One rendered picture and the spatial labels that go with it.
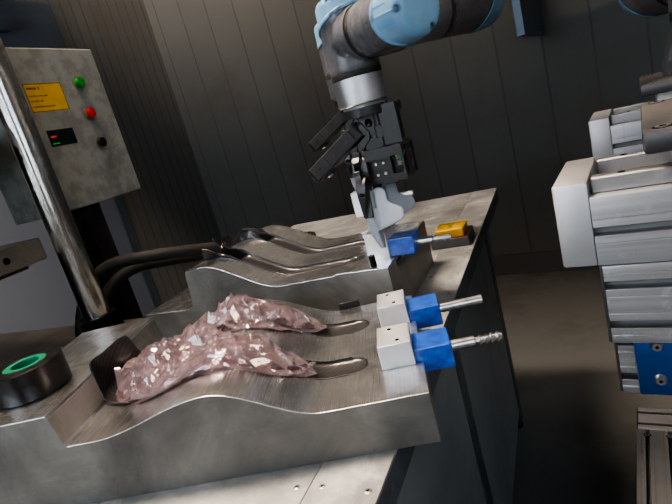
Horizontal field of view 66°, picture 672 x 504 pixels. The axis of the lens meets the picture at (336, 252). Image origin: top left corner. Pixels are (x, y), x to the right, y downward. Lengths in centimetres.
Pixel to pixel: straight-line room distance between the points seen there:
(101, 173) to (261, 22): 221
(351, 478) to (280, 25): 315
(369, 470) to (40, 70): 127
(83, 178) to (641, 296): 129
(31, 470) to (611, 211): 65
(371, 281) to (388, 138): 21
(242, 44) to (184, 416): 324
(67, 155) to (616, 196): 126
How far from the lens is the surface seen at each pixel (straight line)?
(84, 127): 155
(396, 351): 55
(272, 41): 351
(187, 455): 58
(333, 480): 53
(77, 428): 65
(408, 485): 73
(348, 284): 80
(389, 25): 68
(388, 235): 81
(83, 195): 149
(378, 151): 76
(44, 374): 67
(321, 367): 60
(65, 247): 128
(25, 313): 318
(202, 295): 94
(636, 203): 58
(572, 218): 58
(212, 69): 383
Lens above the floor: 112
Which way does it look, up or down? 14 degrees down
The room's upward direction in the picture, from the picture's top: 15 degrees counter-clockwise
